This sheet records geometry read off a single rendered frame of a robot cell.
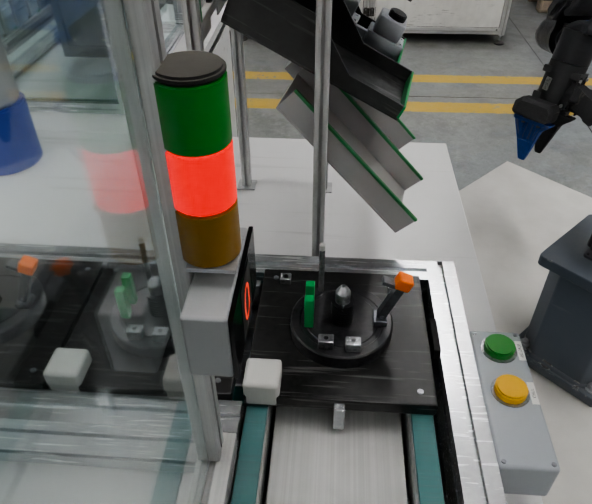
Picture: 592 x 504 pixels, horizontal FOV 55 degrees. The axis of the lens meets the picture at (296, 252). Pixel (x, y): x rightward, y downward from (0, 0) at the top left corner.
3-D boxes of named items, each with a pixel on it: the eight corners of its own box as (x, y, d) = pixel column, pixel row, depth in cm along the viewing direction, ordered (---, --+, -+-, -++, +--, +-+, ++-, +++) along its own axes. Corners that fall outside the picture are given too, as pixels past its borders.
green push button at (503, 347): (509, 343, 80) (512, 333, 78) (515, 365, 76) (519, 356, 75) (480, 341, 80) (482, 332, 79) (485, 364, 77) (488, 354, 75)
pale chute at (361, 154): (403, 190, 103) (423, 177, 101) (395, 233, 93) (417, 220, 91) (296, 73, 94) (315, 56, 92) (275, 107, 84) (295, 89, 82)
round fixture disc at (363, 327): (388, 296, 84) (390, 286, 83) (394, 371, 74) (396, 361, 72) (294, 291, 85) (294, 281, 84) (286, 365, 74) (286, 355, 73)
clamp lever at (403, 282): (386, 312, 78) (413, 274, 73) (387, 322, 77) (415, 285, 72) (362, 304, 77) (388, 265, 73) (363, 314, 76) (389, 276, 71)
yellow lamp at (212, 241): (245, 231, 49) (241, 183, 46) (236, 270, 45) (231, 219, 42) (187, 229, 49) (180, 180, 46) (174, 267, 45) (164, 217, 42)
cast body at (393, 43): (395, 54, 99) (417, 17, 94) (393, 64, 96) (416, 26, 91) (352, 30, 98) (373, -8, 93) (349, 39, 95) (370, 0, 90)
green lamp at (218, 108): (237, 124, 42) (232, 59, 39) (226, 158, 39) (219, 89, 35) (171, 122, 43) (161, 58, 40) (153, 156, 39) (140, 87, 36)
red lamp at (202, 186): (241, 182, 46) (237, 126, 42) (231, 218, 42) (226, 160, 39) (180, 179, 46) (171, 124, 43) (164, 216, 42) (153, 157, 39)
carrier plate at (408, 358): (417, 284, 89) (419, 274, 88) (436, 415, 71) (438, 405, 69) (265, 277, 91) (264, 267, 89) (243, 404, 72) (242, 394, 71)
